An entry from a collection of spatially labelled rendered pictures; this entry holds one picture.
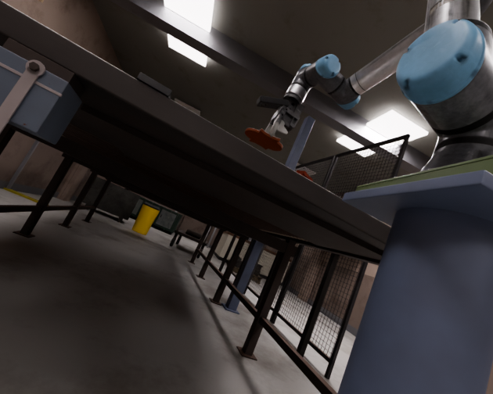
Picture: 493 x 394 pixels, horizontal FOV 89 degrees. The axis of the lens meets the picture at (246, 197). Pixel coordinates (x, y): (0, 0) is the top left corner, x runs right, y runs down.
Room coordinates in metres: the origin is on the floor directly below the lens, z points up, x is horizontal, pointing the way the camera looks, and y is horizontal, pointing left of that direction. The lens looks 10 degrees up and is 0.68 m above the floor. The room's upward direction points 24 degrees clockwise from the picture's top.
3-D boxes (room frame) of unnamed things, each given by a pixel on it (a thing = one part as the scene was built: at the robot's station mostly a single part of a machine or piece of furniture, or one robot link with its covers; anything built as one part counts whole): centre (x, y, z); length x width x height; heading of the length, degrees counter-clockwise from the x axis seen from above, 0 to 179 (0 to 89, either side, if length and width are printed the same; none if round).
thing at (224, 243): (8.40, -0.84, 0.42); 2.15 x 1.74 x 0.84; 100
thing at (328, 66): (0.80, -0.08, 1.35); 0.11 x 0.11 x 0.08; 25
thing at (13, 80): (0.50, 0.49, 0.77); 0.14 x 0.11 x 0.18; 107
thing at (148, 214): (5.74, 1.86, 0.31); 0.40 x 0.40 x 0.63
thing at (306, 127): (2.83, -0.33, 1.20); 0.17 x 0.17 x 2.40; 17
